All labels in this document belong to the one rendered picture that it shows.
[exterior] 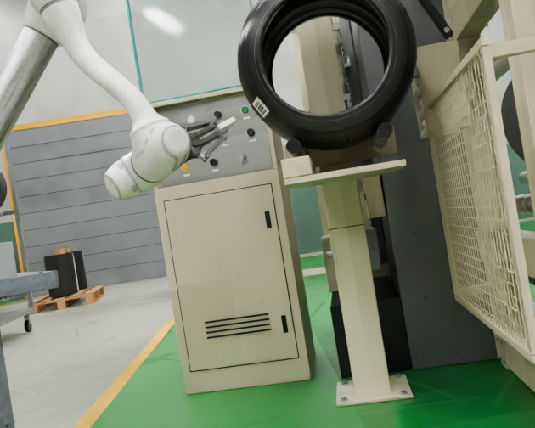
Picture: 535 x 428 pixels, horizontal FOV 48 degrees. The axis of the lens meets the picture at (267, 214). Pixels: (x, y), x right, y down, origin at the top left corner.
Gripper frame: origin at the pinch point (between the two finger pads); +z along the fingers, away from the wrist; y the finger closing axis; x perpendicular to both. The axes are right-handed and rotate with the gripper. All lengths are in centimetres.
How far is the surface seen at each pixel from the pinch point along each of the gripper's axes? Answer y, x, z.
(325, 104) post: 7, -14, 53
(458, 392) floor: 114, -28, 28
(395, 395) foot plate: 103, -41, 16
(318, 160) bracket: 21, -22, 41
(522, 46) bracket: 38, 71, 20
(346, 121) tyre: 20.7, 12.6, 27.0
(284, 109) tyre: 5.9, 4.6, 18.0
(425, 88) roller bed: 26, 11, 70
